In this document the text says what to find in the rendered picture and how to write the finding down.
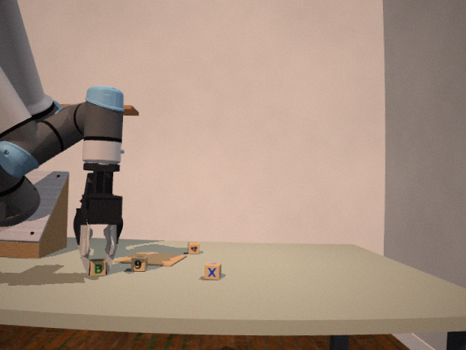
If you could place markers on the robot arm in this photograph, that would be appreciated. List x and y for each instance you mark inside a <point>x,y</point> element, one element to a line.
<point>28,141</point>

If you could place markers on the orange flat mat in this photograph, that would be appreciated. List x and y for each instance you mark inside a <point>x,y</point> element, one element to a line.
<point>156,259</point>

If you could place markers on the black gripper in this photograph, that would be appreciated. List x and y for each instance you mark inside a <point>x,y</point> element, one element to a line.
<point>99,212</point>

